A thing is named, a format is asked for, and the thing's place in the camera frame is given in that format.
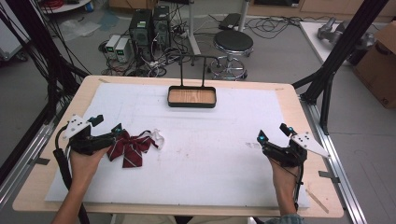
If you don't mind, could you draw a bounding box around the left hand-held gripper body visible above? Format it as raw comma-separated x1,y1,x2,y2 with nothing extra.
62,114,117,156

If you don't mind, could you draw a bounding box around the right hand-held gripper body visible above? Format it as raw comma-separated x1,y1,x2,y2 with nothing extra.
262,132,331,168

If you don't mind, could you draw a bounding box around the dark red striped bow tie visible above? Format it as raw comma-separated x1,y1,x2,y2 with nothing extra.
106,129,165,169

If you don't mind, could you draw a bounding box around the person's left hand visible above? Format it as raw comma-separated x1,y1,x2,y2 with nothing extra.
69,146,110,189

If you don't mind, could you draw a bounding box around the person's right hand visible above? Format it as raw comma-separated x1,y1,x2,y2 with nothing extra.
268,156,301,194

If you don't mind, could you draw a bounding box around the grey tape piece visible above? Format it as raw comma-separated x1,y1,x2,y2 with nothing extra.
27,156,51,166
318,170,341,184

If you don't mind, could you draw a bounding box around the thin wooden stick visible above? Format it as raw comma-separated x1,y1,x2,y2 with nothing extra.
304,189,331,215

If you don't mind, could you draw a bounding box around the white foam mat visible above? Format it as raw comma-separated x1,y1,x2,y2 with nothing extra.
44,82,311,209

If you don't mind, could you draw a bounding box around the white power supply unit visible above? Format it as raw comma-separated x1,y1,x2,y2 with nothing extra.
114,37,132,64
105,34,121,60

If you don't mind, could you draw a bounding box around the black rack with wooden tray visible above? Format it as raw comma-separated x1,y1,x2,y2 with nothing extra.
166,53,218,109

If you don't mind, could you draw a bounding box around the white board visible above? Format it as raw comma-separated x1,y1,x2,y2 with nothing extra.
299,21,354,67

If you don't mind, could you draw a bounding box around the black computer tower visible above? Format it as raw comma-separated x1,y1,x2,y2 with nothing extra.
128,8,154,61
151,5,172,50

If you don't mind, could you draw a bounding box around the black round stool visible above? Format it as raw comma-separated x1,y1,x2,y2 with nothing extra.
208,29,255,81

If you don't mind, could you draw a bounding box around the brown cardboard box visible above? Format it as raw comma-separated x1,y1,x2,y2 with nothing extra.
352,21,396,109

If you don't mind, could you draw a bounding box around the flat black device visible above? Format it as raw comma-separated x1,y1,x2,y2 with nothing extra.
218,12,243,32

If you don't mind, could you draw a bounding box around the white table leg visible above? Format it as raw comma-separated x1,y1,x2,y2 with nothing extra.
186,0,202,56

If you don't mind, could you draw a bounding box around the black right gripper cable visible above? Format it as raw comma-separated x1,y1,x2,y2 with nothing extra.
292,163,305,213

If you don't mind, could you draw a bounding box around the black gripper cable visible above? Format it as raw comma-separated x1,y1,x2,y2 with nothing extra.
52,123,92,224
292,163,305,213

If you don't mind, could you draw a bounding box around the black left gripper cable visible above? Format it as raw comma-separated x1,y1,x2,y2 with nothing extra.
52,123,92,224

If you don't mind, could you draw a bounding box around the aluminium rail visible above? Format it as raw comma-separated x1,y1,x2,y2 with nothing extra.
0,120,57,209
299,96,370,224

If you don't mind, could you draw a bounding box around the black metal frame post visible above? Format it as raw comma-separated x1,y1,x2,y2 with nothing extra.
0,0,90,125
291,0,390,136

